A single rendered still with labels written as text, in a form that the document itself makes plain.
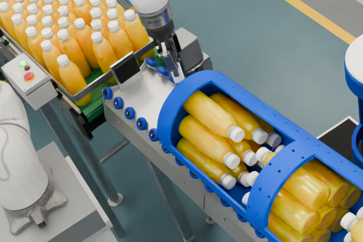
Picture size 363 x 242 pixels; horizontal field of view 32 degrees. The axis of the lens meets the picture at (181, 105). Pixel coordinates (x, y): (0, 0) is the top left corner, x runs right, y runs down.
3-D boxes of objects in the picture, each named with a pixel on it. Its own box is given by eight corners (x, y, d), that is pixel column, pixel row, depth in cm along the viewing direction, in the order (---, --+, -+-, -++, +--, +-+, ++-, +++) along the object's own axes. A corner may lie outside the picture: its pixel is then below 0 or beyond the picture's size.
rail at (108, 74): (76, 102, 230) (73, 96, 228) (75, 101, 231) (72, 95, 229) (161, 41, 242) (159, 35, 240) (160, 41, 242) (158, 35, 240)
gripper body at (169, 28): (145, 12, 172) (154, 38, 179) (143, 32, 166) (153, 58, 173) (171, 7, 171) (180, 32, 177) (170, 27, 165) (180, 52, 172)
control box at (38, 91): (35, 111, 225) (23, 91, 218) (12, 86, 238) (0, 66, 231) (58, 95, 228) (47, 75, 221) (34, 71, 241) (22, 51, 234)
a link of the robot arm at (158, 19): (134, 17, 162) (141, 34, 167) (168, 10, 161) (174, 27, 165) (135, -4, 169) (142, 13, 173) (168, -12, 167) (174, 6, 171)
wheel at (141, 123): (144, 122, 210) (149, 122, 211) (138, 114, 212) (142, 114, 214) (140, 133, 212) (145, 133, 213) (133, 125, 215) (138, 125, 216)
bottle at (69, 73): (93, 90, 239) (75, 54, 226) (90, 103, 234) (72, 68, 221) (75, 92, 241) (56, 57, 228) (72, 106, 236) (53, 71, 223)
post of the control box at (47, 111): (119, 238, 301) (32, 96, 231) (114, 233, 304) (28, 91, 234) (126, 233, 302) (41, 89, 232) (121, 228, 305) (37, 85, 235)
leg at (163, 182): (188, 246, 289) (149, 163, 245) (180, 238, 292) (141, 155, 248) (197, 238, 290) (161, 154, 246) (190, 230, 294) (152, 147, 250)
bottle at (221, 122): (180, 101, 182) (220, 134, 170) (197, 85, 183) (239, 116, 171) (188, 115, 187) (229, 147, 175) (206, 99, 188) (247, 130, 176)
